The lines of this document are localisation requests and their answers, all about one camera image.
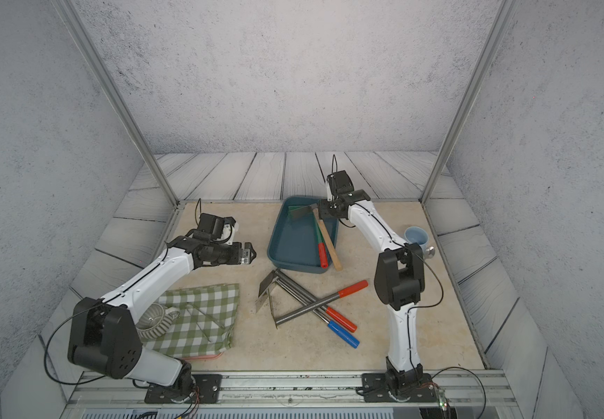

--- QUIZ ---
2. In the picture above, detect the green hoe red grip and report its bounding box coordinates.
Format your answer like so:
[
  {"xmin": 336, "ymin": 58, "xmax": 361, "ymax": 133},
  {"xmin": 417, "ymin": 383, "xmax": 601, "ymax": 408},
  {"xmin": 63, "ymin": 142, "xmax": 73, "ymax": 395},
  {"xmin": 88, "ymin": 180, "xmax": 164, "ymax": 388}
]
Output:
[{"xmin": 288, "ymin": 205, "xmax": 329, "ymax": 269}]

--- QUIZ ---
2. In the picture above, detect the wooden handle hoe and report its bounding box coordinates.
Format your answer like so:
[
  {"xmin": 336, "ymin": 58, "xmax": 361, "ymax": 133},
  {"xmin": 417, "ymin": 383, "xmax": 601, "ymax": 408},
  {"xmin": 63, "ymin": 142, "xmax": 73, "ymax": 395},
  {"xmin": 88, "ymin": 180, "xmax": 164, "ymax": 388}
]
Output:
[{"xmin": 293, "ymin": 204, "xmax": 343, "ymax": 272}]

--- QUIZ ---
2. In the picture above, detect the grey hoe red grip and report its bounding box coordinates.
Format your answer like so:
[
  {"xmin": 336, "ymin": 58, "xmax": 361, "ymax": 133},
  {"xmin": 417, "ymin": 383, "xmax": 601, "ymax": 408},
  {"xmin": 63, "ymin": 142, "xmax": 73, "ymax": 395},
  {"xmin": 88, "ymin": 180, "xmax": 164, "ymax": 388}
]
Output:
[
  {"xmin": 256, "ymin": 269, "xmax": 357, "ymax": 333},
  {"xmin": 274, "ymin": 280, "xmax": 369, "ymax": 326}
]

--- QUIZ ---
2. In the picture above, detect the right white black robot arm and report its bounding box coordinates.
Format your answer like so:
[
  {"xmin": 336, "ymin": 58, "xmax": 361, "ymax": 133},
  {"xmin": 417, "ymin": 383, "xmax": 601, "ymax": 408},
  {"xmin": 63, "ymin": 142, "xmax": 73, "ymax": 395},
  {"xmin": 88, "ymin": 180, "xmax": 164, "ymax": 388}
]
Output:
[{"xmin": 318, "ymin": 191, "xmax": 428, "ymax": 400}]

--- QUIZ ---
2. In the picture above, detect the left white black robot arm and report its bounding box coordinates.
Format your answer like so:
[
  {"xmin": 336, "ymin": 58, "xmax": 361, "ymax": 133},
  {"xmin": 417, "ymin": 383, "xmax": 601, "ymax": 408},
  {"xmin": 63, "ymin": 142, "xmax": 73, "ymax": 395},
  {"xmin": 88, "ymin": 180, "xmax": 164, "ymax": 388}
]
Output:
[{"xmin": 67, "ymin": 236, "xmax": 257, "ymax": 388}]

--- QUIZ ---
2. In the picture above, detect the teal plastic storage box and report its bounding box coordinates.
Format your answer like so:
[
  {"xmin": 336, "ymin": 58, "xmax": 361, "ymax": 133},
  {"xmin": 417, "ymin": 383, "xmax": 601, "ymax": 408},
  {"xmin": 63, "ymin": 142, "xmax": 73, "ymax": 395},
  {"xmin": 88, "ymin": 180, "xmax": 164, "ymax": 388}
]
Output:
[{"xmin": 267, "ymin": 196, "xmax": 332, "ymax": 274}]

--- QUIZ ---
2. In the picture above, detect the chrome hoe blue grip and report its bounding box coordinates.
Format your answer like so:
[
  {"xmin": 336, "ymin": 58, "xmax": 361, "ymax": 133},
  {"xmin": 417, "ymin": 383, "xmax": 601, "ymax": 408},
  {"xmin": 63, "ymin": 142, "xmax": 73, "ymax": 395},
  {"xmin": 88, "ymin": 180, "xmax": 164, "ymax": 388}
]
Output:
[{"xmin": 256, "ymin": 272, "xmax": 360, "ymax": 348}]

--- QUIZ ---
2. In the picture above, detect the green white checkered cloth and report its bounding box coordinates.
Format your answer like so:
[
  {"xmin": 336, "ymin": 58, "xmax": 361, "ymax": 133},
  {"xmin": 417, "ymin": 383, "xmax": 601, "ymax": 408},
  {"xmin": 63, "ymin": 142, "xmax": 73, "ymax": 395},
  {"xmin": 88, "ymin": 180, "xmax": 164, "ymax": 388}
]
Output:
[{"xmin": 139, "ymin": 284, "xmax": 240, "ymax": 359}]

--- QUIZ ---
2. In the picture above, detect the light blue mug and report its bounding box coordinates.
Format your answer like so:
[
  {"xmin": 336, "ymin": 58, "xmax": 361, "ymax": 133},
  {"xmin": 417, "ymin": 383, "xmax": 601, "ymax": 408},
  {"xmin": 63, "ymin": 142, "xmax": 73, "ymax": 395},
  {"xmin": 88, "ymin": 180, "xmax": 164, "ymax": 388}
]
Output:
[{"xmin": 404, "ymin": 226, "xmax": 436, "ymax": 259}]

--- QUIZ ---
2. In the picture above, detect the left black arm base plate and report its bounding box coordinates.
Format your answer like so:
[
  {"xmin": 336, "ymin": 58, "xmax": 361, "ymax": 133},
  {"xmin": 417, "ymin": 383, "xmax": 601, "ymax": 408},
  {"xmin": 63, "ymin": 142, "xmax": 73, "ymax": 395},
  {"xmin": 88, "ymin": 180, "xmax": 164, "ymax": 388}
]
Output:
[{"xmin": 144, "ymin": 374, "xmax": 223, "ymax": 404}]

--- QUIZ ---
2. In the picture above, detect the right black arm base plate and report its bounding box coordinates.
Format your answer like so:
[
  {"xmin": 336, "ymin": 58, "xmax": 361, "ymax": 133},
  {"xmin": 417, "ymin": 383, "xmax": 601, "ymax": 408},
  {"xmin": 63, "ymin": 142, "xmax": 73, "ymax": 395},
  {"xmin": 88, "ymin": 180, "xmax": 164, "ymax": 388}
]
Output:
[{"xmin": 355, "ymin": 372, "xmax": 437, "ymax": 403}]

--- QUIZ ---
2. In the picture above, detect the right aluminium frame post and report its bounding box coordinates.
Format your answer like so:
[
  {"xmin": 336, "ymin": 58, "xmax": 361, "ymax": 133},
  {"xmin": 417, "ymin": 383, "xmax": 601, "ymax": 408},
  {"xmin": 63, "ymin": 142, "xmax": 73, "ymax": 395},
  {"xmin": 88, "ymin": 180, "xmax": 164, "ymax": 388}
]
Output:
[{"xmin": 420, "ymin": 0, "xmax": 518, "ymax": 205}]

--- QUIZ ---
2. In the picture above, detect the aluminium frame post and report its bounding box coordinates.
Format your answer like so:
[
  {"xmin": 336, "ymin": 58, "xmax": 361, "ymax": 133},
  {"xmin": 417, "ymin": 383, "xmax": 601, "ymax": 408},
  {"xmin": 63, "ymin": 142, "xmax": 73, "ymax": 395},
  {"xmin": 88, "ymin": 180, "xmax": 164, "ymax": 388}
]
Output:
[
  {"xmin": 52, "ymin": 0, "xmax": 181, "ymax": 208},
  {"xmin": 420, "ymin": 0, "xmax": 518, "ymax": 205}
]

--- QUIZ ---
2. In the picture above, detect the aluminium front rail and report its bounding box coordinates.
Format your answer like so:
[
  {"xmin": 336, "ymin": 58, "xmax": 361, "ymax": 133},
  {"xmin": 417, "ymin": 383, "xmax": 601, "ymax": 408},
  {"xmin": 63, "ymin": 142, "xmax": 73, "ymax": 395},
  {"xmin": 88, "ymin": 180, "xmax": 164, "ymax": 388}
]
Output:
[{"xmin": 63, "ymin": 368, "xmax": 522, "ymax": 418}]

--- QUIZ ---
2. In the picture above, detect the left aluminium frame post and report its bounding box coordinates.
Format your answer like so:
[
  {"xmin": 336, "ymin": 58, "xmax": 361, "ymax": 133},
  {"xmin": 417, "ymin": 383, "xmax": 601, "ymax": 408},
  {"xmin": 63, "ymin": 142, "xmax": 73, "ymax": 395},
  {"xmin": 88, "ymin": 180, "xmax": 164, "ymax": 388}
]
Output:
[{"xmin": 52, "ymin": 0, "xmax": 181, "ymax": 208}]

